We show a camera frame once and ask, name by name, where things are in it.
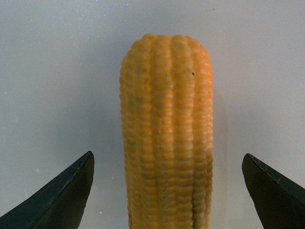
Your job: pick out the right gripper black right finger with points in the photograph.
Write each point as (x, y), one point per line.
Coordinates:
(278, 201)

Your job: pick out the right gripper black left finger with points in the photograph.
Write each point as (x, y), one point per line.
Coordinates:
(59, 204)

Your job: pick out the yellow corn cob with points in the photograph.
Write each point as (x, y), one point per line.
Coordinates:
(166, 93)

